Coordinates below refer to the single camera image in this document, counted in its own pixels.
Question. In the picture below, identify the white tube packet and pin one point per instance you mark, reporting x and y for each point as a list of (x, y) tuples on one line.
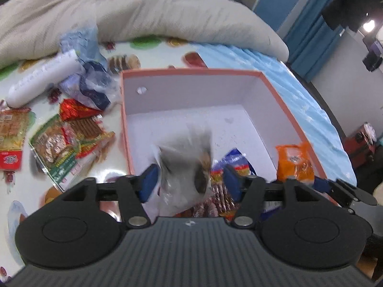
[(39, 77)]

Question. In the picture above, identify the yellow cracker packet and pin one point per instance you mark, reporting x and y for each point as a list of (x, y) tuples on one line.
[(12, 131)]

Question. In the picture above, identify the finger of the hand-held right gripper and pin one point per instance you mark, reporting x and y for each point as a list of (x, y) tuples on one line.
[(353, 192)]

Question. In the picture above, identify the orange-rimmed white box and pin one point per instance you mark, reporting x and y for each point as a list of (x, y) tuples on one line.
[(194, 95)]

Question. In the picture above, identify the red sausage snack packet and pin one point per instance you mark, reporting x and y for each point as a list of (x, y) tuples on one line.
[(221, 198)]

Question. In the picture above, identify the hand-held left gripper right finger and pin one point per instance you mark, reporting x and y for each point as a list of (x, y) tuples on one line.
[(232, 183)]

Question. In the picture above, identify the brown sticks snack packet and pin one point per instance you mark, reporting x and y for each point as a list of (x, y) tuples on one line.
[(86, 128)]

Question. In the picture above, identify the bright lamp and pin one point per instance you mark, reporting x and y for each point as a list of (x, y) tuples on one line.
[(369, 26)]

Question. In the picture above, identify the black hanging clothing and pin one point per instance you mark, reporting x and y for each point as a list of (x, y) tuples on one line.
[(353, 0)]

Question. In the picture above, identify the light blue crumpled packet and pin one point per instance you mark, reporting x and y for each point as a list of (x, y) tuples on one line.
[(80, 41)]

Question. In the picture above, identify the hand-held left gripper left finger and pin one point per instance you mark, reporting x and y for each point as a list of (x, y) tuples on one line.
[(149, 180)]

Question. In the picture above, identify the black device on stand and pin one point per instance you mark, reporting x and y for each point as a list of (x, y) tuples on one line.
[(372, 55)]

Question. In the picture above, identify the blue chair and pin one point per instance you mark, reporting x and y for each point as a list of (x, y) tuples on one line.
[(275, 3)]

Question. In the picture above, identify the fruit printed mat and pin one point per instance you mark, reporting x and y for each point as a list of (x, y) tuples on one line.
[(104, 161)]

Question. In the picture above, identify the orange snack packet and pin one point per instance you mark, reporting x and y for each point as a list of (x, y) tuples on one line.
[(291, 161)]

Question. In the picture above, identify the grey duvet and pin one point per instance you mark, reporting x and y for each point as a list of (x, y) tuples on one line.
[(149, 12)]

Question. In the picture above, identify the blue curtain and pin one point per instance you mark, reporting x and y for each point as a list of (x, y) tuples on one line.
[(311, 36)]

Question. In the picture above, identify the clear grey snack packet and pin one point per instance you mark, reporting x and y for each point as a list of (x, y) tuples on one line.
[(182, 170)]

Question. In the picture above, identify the blue snack packet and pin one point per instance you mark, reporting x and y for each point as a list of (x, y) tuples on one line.
[(236, 158)]

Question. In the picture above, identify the dark blue clear packet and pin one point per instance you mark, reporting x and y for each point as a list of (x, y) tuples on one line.
[(92, 86)]

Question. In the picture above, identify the red foil snack packet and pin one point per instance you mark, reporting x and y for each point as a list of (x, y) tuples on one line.
[(74, 110)]

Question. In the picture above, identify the green-edged snack packet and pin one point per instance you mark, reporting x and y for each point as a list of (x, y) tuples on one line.
[(51, 146)]

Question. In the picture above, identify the red suitcase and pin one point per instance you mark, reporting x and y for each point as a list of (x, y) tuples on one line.
[(359, 143)]

